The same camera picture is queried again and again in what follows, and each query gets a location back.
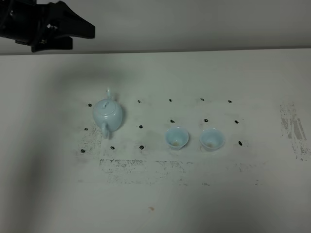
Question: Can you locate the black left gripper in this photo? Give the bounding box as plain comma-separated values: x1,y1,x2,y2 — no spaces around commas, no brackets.
0,0,95,52

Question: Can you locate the light blue porcelain teapot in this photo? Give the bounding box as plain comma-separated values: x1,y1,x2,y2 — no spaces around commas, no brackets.
92,88,123,139

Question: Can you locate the right light blue teacup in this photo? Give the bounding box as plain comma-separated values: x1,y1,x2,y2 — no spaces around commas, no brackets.
199,128,225,152

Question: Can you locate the left light blue teacup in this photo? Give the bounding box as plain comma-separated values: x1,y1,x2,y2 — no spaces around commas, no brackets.
165,126,189,150

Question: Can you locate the light blue teacup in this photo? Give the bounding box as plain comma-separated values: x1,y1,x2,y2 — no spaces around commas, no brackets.
199,128,225,152
165,126,189,150

